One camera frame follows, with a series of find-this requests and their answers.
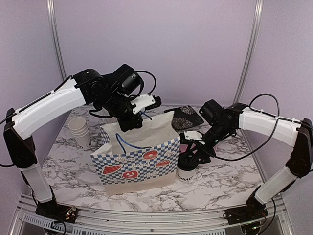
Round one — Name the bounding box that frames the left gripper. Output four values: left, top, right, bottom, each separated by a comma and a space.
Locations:
98, 90, 143, 132

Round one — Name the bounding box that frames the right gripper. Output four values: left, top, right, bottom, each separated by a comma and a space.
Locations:
186, 122, 233, 166

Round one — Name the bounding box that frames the pink plate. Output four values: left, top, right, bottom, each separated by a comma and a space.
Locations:
179, 143, 197, 154

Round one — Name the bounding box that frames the checkered paper bag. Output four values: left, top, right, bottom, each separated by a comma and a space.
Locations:
91, 111, 180, 195

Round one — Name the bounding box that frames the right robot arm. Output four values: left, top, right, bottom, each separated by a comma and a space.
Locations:
177, 99, 313, 219

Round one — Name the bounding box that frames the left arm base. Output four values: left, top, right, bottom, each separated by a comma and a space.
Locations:
35, 203, 78, 224

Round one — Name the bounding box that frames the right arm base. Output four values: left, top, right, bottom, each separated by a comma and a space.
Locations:
223, 205, 268, 225

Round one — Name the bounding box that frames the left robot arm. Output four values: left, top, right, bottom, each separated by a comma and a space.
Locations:
3, 64, 143, 218

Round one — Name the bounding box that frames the black patterned square plate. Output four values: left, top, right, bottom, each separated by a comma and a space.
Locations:
163, 105, 204, 130

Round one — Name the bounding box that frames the stack of white paper cups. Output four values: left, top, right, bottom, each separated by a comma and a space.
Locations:
68, 117, 91, 150

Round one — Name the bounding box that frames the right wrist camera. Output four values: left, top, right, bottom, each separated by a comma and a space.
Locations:
180, 131, 205, 144

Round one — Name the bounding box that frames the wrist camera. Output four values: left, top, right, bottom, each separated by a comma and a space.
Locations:
180, 131, 205, 144
131, 94, 162, 114

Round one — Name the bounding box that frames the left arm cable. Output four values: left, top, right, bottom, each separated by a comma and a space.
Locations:
135, 70, 157, 95

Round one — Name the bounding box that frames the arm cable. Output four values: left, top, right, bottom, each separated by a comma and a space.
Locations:
135, 70, 157, 95
212, 93, 281, 162

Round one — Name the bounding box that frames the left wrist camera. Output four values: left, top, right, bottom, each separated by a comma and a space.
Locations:
131, 94, 162, 114

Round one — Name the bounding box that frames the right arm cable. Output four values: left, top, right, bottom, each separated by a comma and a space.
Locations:
212, 93, 281, 162

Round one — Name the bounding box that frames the left aluminium post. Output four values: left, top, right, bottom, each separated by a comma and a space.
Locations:
46, 0, 67, 80

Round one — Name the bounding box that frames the aluminium post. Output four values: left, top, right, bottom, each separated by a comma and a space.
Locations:
233, 0, 264, 103
46, 0, 67, 80

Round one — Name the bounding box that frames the right aluminium post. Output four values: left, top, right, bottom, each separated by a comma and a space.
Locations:
233, 0, 264, 103

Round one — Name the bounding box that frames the aluminium front rail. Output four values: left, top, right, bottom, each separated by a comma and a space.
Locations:
9, 193, 294, 235

